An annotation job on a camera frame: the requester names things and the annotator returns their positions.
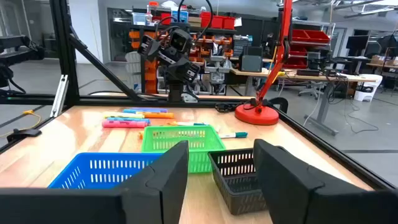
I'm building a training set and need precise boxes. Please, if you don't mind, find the red bin rack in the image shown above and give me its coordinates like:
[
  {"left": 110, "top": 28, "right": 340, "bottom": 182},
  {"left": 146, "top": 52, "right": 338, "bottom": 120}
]
[{"left": 282, "top": 27, "right": 332, "bottom": 71}]

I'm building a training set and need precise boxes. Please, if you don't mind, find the black table clamp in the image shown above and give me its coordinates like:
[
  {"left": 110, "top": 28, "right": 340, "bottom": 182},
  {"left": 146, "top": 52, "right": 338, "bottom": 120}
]
[
  {"left": 6, "top": 128, "right": 43, "bottom": 143},
  {"left": 269, "top": 96, "right": 289, "bottom": 114}
]

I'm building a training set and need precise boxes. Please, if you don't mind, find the white marker green cap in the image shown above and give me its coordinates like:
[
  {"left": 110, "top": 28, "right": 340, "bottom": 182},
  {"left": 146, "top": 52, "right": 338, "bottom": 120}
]
[
  {"left": 219, "top": 131, "right": 249, "bottom": 139},
  {"left": 169, "top": 121, "right": 208, "bottom": 127}
]

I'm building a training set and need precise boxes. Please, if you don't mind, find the black storage shelf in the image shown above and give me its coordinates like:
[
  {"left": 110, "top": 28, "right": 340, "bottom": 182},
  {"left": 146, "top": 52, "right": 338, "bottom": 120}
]
[{"left": 107, "top": 6, "right": 268, "bottom": 96}]

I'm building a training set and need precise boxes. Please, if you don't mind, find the green plastic basket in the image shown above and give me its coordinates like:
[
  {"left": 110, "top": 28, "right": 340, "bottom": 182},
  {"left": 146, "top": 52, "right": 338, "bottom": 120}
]
[{"left": 141, "top": 124, "right": 227, "bottom": 174}]

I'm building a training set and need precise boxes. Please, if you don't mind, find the wooden background desk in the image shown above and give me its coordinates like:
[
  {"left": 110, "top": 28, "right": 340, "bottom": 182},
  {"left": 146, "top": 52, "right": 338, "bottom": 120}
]
[{"left": 229, "top": 68, "right": 377, "bottom": 138}]

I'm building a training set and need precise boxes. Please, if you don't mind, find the black aluminium table frame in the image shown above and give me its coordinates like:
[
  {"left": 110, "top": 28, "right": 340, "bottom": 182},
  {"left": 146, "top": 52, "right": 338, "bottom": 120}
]
[{"left": 0, "top": 0, "right": 398, "bottom": 190}]

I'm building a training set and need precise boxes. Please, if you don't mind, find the pink highlighter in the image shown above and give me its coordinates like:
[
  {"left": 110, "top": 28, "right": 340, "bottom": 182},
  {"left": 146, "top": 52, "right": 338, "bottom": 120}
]
[{"left": 101, "top": 119, "right": 149, "bottom": 129}]

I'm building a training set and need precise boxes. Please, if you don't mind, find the office chair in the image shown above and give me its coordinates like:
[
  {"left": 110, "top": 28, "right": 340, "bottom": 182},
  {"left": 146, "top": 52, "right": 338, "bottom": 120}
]
[{"left": 297, "top": 80, "right": 326, "bottom": 100}]

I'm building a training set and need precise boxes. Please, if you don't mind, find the red storage bin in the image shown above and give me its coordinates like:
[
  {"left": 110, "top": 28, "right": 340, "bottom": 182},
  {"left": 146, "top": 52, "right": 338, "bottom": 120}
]
[
  {"left": 222, "top": 16, "right": 236, "bottom": 30},
  {"left": 200, "top": 11, "right": 224, "bottom": 29}
]

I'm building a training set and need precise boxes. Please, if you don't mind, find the black computer monitor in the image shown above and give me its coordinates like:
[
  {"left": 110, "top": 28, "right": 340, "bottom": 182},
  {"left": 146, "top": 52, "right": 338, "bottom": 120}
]
[{"left": 345, "top": 34, "right": 371, "bottom": 57}]

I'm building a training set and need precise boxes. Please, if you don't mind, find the yellow floor cable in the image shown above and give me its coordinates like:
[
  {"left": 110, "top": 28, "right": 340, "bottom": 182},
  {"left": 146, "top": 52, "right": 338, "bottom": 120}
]
[{"left": 0, "top": 109, "right": 43, "bottom": 139}]

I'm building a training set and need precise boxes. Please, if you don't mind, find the blue plastic basket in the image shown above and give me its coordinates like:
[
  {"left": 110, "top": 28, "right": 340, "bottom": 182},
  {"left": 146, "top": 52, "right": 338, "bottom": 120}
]
[{"left": 47, "top": 152, "right": 164, "bottom": 190}]

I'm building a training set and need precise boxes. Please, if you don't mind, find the black plastic basket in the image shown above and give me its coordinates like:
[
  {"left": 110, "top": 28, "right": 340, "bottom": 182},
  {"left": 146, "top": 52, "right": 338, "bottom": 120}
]
[{"left": 207, "top": 148, "right": 268, "bottom": 216}]

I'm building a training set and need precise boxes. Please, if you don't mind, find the black lamp power cable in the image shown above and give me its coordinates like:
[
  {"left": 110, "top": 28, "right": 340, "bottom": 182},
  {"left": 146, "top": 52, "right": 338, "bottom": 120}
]
[{"left": 214, "top": 101, "right": 249, "bottom": 113}]

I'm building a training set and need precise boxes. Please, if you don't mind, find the clear plastic box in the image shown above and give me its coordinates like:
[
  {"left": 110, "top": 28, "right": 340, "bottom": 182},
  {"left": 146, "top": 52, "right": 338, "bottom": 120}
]
[{"left": 132, "top": 12, "right": 153, "bottom": 26}]

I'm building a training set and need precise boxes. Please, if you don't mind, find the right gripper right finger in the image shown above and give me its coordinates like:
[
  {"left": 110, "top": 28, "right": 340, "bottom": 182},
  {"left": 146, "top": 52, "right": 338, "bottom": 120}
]
[{"left": 253, "top": 139, "right": 326, "bottom": 224}]

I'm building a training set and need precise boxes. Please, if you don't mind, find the white waste bin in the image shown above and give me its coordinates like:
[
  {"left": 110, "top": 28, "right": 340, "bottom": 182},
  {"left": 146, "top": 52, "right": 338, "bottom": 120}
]
[{"left": 353, "top": 73, "right": 383, "bottom": 103}]

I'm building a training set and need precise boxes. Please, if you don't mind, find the silver aluminium bracket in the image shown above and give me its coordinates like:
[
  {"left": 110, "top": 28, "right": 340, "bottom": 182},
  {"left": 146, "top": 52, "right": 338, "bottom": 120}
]
[{"left": 49, "top": 74, "right": 69, "bottom": 118}]

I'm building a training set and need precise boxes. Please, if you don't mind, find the red desk lamp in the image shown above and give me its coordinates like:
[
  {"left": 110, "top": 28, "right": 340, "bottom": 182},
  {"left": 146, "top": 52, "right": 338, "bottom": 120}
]
[{"left": 234, "top": 0, "right": 294, "bottom": 126}]

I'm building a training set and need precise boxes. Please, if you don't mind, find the pale yellow-green highlighter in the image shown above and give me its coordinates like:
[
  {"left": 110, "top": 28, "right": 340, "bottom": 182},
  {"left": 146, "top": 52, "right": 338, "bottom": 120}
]
[{"left": 103, "top": 111, "right": 146, "bottom": 119}]

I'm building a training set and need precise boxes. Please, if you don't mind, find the black speaker box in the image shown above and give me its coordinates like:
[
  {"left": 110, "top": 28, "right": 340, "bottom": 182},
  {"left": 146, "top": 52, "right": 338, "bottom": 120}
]
[{"left": 239, "top": 46, "right": 264, "bottom": 73}]

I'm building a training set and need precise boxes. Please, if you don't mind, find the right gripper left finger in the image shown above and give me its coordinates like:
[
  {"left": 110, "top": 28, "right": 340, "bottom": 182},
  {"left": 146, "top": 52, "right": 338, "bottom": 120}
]
[{"left": 120, "top": 140, "right": 190, "bottom": 224}]

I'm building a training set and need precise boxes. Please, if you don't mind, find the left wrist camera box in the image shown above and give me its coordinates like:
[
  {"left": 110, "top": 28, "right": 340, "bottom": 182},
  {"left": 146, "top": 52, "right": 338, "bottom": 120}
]
[{"left": 169, "top": 28, "right": 193, "bottom": 54}]

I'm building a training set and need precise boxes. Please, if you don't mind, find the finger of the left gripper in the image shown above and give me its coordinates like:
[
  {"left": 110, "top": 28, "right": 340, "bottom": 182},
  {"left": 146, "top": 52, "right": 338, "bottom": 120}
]
[
  {"left": 137, "top": 34, "right": 162, "bottom": 60},
  {"left": 176, "top": 57, "right": 201, "bottom": 84}
]

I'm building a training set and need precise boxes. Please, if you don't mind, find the purple highlighter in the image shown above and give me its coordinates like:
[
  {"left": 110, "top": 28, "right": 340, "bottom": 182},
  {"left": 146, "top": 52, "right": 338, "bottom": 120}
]
[{"left": 130, "top": 107, "right": 169, "bottom": 113}]

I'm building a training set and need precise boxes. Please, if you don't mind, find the blue highlighter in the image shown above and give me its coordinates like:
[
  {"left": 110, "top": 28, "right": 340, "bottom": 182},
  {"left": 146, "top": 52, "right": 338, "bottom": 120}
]
[
  {"left": 123, "top": 108, "right": 162, "bottom": 114},
  {"left": 106, "top": 117, "right": 152, "bottom": 124}
]

